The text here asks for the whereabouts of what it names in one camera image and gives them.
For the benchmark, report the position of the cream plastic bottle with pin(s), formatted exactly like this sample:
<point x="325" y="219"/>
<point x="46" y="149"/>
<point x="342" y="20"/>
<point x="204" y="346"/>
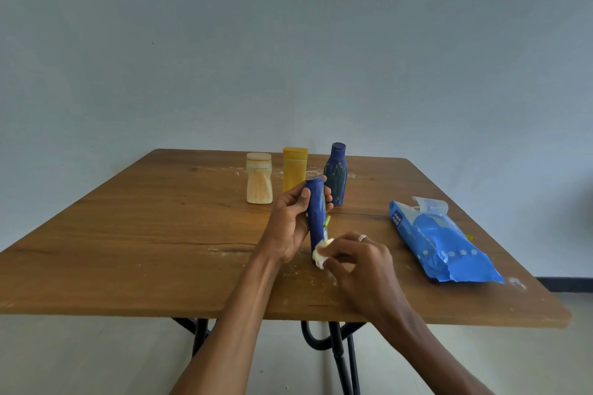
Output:
<point x="259" y="179"/>

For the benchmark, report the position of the dark blue plastic bottle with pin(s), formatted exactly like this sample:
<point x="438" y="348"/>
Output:
<point x="336" y="172"/>

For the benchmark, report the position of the person's right hand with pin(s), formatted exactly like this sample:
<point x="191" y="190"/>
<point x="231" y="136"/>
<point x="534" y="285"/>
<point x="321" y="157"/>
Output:
<point x="366" y="279"/>

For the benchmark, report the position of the black metal table frame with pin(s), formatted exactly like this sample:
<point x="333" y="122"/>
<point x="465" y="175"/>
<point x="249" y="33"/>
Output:
<point x="337" y="343"/>

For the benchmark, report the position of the blue wet wipes packet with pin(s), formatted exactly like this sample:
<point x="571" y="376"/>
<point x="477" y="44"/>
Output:
<point x="440" y="242"/>

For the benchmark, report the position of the person's left forearm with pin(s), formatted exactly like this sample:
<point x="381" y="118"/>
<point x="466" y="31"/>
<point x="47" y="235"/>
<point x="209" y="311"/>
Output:
<point x="231" y="330"/>

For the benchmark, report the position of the blue tube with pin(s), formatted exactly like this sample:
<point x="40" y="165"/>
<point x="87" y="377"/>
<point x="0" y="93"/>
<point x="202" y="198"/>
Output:
<point x="316" y="209"/>

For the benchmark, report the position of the white wet wipe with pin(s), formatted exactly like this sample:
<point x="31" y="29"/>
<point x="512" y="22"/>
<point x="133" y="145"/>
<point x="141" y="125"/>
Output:
<point x="319" y="261"/>

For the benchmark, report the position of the person's right thumb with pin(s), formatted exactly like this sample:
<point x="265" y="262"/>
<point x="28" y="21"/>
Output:
<point x="340" y="275"/>

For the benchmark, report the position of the person's right forearm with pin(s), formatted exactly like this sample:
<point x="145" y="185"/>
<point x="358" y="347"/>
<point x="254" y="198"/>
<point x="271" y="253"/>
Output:
<point x="426" y="357"/>

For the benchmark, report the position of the person's left hand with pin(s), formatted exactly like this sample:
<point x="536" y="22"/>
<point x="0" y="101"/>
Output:
<point x="285" y="228"/>

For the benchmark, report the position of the yellow plastic bottle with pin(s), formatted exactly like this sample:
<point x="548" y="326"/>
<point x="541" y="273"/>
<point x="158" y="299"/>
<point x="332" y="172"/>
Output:
<point x="294" y="170"/>

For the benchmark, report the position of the person's left thumb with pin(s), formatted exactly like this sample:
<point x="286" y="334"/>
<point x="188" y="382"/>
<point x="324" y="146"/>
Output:
<point x="302" y="203"/>

